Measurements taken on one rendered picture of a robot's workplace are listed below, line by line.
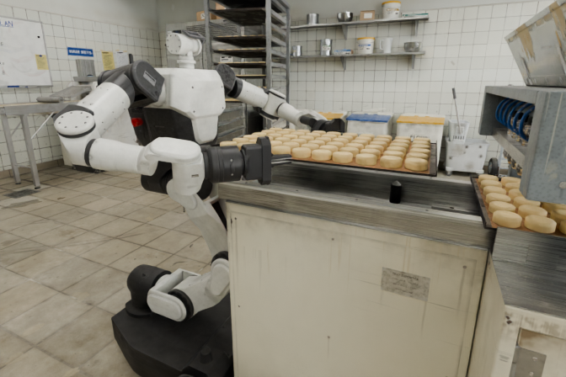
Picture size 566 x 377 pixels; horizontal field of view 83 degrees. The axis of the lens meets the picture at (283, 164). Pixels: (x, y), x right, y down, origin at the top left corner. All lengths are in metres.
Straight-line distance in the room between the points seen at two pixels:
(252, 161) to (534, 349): 0.63
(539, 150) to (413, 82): 4.40
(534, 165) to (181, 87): 0.92
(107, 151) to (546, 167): 0.80
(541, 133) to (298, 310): 0.76
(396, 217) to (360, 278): 0.20
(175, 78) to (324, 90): 4.21
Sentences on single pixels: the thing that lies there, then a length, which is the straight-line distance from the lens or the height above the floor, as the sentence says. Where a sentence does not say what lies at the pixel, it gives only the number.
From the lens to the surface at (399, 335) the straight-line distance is 0.98.
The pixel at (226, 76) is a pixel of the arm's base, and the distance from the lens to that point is 1.37.
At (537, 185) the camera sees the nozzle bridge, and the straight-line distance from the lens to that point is 0.60.
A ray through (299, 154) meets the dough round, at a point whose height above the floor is 1.01.
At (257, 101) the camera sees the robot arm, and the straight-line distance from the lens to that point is 1.47.
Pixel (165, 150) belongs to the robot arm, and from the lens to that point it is 0.74.
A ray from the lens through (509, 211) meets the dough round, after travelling 0.85.
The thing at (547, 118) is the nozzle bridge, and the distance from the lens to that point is 0.58.
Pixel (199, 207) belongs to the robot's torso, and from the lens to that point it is 1.20.
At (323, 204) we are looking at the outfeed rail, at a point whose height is 0.88.
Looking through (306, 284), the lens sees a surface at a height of 0.63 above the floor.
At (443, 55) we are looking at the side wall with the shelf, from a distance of 4.95.
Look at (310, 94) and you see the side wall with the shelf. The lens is 5.26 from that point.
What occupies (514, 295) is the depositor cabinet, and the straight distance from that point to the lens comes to 0.71.
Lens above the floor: 1.19
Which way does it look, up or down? 15 degrees down
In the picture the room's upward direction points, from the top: straight up
